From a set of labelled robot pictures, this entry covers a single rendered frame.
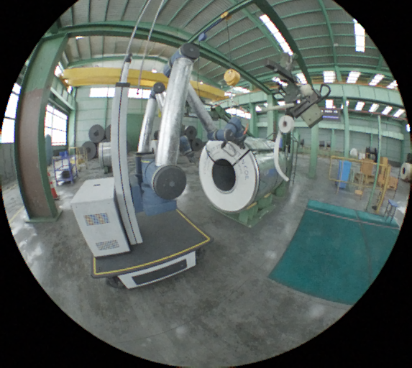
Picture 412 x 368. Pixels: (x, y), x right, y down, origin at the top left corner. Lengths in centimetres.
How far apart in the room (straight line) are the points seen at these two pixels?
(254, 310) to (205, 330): 42
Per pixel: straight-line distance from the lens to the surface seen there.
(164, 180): 68
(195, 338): 127
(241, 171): 170
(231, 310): 133
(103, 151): 607
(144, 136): 166
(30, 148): 323
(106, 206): 103
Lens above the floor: 127
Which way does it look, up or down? 9 degrees down
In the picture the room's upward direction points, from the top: 1 degrees clockwise
